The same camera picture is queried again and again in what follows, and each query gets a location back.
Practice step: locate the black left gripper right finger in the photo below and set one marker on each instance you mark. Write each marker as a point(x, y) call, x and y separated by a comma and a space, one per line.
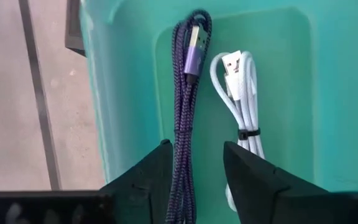
point(259, 193)

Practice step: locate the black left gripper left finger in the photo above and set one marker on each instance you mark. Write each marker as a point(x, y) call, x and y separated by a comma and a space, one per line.
point(148, 193)

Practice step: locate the teal plastic bin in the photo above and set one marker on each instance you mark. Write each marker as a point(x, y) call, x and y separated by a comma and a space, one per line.
point(337, 109)

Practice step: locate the black box on floor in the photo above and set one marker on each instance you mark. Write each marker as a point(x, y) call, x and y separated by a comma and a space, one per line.
point(73, 28)

